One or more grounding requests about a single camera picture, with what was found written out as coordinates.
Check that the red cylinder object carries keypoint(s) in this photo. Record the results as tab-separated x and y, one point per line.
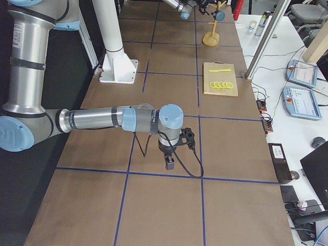
237	10

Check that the yellow plastic knife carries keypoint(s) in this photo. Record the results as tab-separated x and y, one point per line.
219	70

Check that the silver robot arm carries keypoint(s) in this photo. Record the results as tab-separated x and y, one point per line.
25	122
185	7

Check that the white pedestal column base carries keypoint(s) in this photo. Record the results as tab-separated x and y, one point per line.
117	67

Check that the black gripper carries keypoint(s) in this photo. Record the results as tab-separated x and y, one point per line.
204	10
166	151

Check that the black computer mouse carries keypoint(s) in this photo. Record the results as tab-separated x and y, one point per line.
317	142

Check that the grey office chair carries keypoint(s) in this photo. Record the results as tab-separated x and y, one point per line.
308	14

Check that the orange black power adapter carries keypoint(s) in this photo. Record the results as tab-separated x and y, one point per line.
261	104

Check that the aluminium frame post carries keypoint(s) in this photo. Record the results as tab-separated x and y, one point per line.
275	20

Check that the black laptop monitor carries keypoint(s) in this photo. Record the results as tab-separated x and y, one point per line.
315	169

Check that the black box with label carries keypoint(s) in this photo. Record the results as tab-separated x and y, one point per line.
280	163

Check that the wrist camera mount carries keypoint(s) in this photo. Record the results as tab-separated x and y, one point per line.
187	138

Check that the teach pendant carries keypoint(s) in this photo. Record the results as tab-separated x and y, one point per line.
302	73
301	103

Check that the wooden mug rack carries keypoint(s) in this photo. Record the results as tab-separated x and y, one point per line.
211	39

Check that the bamboo cutting board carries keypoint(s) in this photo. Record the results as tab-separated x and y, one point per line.
219	77

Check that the paper cup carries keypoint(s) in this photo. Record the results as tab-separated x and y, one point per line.
252	25

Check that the teach pendant near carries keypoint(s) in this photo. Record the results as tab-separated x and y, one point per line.
301	103

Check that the teach pendant far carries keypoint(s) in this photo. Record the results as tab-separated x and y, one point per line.
302	73

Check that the teal ribbed mug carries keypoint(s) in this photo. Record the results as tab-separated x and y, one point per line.
218	15

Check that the clear water bottle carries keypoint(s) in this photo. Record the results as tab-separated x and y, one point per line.
262	23

